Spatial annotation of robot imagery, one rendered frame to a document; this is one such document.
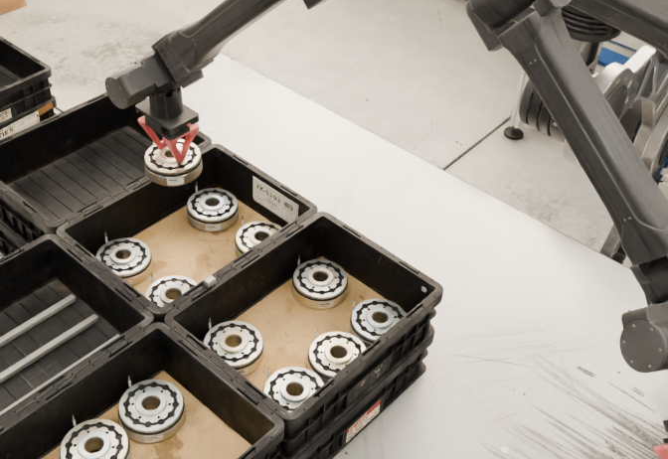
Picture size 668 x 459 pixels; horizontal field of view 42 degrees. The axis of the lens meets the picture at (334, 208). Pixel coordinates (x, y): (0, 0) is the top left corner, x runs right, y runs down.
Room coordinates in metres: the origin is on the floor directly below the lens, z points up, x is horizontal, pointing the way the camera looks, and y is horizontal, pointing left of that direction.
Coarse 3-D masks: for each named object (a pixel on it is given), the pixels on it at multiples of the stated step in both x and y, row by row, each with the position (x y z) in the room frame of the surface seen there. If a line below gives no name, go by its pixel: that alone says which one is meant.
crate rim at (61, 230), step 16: (240, 160) 1.41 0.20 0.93; (128, 192) 1.27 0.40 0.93; (288, 192) 1.31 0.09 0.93; (96, 208) 1.22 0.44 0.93; (64, 224) 1.17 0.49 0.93; (288, 224) 1.22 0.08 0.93; (64, 240) 1.12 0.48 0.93; (272, 240) 1.17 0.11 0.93; (240, 256) 1.12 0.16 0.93; (112, 272) 1.06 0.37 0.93; (224, 272) 1.08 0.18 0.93; (128, 288) 1.02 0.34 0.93; (192, 288) 1.03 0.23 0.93; (144, 304) 0.99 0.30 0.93; (176, 304) 0.99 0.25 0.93; (160, 320) 0.97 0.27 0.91
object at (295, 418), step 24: (312, 216) 1.25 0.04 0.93; (288, 240) 1.18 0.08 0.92; (360, 240) 1.19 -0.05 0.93; (240, 264) 1.10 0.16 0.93; (408, 264) 1.14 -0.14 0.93; (216, 288) 1.04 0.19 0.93; (432, 288) 1.09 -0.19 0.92; (168, 312) 0.98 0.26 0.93; (192, 336) 0.93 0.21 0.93; (384, 336) 0.96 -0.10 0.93; (216, 360) 0.88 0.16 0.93; (360, 360) 0.91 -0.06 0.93; (336, 384) 0.86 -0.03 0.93; (312, 408) 0.81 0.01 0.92
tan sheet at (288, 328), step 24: (288, 288) 1.15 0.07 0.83; (360, 288) 1.17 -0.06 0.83; (264, 312) 1.09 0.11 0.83; (288, 312) 1.09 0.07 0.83; (312, 312) 1.10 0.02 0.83; (336, 312) 1.10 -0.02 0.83; (264, 336) 1.03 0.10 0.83; (288, 336) 1.03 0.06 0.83; (312, 336) 1.04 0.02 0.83; (264, 360) 0.97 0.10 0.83; (288, 360) 0.98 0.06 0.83
